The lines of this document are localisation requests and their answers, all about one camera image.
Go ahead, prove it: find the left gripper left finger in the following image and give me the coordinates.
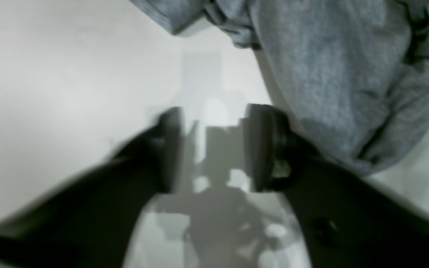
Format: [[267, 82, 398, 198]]
[[0, 107, 182, 268]]

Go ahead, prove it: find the grey t-shirt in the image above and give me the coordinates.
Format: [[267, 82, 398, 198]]
[[132, 0, 429, 175]]

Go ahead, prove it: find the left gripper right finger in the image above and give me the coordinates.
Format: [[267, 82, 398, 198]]
[[244, 104, 429, 268]]

